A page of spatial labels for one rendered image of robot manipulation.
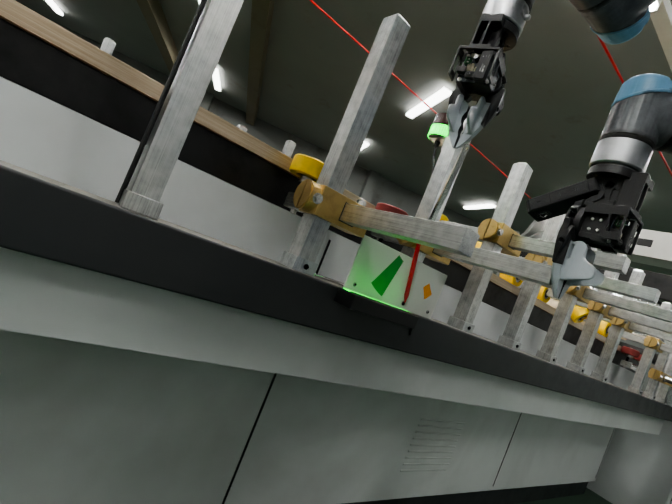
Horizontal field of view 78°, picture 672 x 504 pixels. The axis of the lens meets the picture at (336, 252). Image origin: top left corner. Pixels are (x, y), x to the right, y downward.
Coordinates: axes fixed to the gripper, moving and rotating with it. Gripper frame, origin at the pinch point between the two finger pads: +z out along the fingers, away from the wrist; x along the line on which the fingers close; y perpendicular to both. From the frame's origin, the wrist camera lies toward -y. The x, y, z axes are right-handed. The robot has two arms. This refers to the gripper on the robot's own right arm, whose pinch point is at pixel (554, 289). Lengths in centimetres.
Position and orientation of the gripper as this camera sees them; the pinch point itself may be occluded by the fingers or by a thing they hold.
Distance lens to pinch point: 74.3
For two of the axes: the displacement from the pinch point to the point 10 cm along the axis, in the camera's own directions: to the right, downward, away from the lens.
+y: 5.8, 2.1, -7.9
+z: -3.8, 9.3, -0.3
